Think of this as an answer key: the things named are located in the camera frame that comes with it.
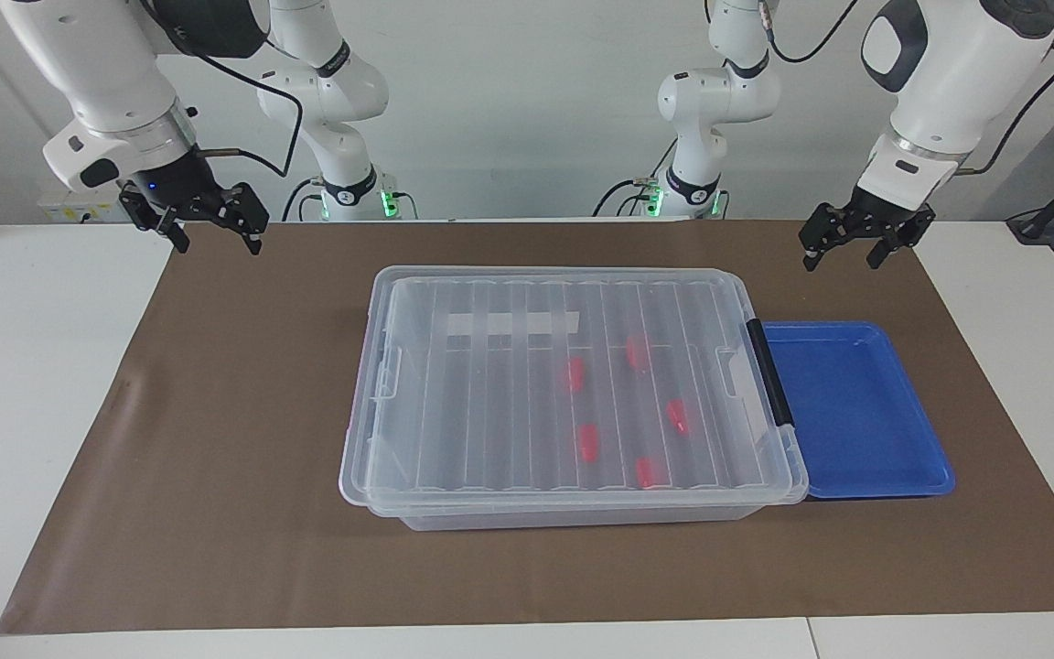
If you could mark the white power strip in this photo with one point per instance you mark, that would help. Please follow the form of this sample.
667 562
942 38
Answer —
69 210

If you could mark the red block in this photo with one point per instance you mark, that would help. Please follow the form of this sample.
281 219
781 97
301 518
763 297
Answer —
588 443
637 352
677 417
649 472
574 374

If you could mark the blue plastic tray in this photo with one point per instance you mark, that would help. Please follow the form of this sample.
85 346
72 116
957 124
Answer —
856 412

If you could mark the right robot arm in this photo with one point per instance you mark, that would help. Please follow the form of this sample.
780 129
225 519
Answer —
115 73

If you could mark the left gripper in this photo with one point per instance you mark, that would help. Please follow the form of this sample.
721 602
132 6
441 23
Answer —
888 209

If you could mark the clear plastic box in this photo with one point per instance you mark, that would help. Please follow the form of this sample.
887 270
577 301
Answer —
573 517

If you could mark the black box latch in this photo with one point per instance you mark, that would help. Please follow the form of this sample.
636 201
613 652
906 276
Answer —
770 375

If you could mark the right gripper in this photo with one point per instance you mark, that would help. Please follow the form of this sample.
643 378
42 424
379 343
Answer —
175 178

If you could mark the clear plastic lid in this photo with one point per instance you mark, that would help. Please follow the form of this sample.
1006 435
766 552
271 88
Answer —
509 412

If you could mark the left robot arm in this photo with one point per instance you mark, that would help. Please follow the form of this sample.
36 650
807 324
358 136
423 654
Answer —
948 82

